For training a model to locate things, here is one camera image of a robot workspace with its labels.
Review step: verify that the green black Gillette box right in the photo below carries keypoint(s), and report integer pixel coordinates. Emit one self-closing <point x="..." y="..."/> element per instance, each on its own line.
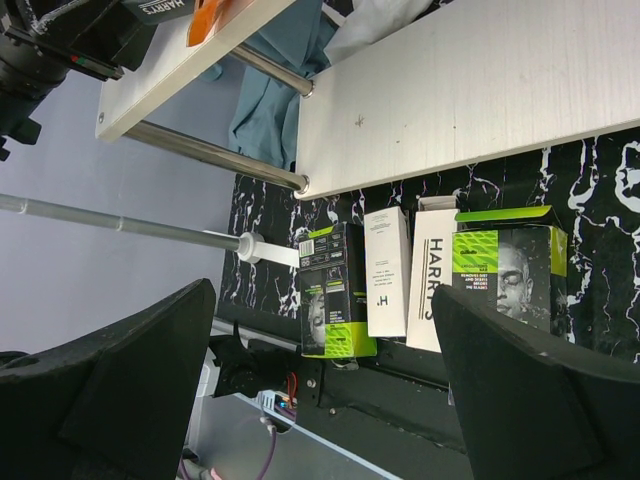
<point x="514" y="261"/>

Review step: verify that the green black gillette box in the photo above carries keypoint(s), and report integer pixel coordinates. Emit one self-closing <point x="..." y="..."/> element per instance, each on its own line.
<point x="332" y="285"/>
<point x="514" y="261"/>

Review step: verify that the white Harry's box lettered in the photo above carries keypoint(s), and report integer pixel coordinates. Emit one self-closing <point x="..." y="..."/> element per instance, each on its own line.
<point x="434" y="227"/>

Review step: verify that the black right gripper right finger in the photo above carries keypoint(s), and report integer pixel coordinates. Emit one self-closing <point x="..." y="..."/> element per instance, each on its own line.
<point x="534" y="406"/>

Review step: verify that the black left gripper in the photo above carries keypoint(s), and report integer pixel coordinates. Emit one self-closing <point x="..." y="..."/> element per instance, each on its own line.
<point x="41" y="41"/>

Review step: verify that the white harry's box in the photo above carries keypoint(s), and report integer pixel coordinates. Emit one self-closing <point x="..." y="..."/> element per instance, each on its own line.
<point x="154" y="12"/>
<point x="388" y="271"/>

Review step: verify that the teal t-shirt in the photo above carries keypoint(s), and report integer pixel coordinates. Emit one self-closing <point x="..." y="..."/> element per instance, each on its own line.
<point x="265" y="123"/>

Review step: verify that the white cloth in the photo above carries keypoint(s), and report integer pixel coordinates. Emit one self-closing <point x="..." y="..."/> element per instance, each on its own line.
<point x="372" y="21"/>

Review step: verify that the white two-tier shelf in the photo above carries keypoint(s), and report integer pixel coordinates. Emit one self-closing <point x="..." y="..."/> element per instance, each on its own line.
<point x="471" y="82"/>

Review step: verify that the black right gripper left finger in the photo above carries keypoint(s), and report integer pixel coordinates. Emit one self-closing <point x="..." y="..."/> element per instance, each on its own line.
<point x="112" y="404"/>

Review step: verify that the green black Gillette box left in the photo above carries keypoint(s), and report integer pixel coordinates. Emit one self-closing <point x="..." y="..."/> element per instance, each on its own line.
<point x="332" y="285"/>

